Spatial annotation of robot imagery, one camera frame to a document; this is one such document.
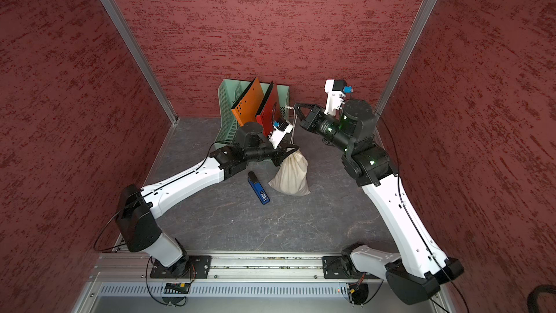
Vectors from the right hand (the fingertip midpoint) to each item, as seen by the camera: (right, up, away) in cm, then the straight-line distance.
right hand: (291, 110), depth 58 cm
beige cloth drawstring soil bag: (+1, -22, +21) cm, 31 cm away
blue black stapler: (-13, -29, +33) cm, 46 cm away
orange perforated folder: (-18, +5, +29) cm, 35 cm away
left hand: (+1, -12, +16) cm, 20 cm away
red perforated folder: (-8, +3, +27) cm, 28 cm away
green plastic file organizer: (-30, +16, +48) cm, 59 cm away
